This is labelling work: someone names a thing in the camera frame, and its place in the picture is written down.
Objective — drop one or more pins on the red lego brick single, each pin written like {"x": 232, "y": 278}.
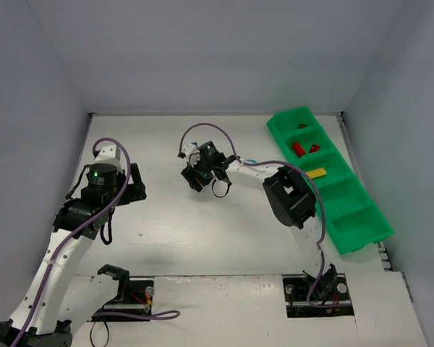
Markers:
{"x": 314, "y": 148}

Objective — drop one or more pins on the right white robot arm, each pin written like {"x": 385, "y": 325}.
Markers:
{"x": 291, "y": 193}

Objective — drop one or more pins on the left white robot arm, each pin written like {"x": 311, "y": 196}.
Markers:
{"x": 46, "y": 317}

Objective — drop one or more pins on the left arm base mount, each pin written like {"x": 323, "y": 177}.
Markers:
{"x": 134, "y": 307}

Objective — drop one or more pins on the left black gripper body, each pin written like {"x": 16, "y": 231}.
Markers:
{"x": 136, "y": 186}

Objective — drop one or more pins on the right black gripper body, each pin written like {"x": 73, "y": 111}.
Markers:
{"x": 194, "y": 177}

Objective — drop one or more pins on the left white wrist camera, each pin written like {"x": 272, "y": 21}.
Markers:
{"x": 110, "y": 154}

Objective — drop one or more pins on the yellow lego plate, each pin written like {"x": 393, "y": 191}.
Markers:
{"x": 317, "y": 173}

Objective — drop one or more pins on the green compartment tray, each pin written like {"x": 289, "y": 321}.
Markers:
{"x": 353, "y": 220}

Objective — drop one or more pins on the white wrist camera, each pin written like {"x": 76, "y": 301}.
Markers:
{"x": 110, "y": 154}
{"x": 189, "y": 153}

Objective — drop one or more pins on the red lego brick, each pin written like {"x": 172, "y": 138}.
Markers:
{"x": 298, "y": 149}

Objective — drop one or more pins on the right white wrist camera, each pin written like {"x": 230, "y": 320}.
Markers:
{"x": 189, "y": 153}

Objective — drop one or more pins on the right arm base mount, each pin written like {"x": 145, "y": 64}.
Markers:
{"x": 329, "y": 299}

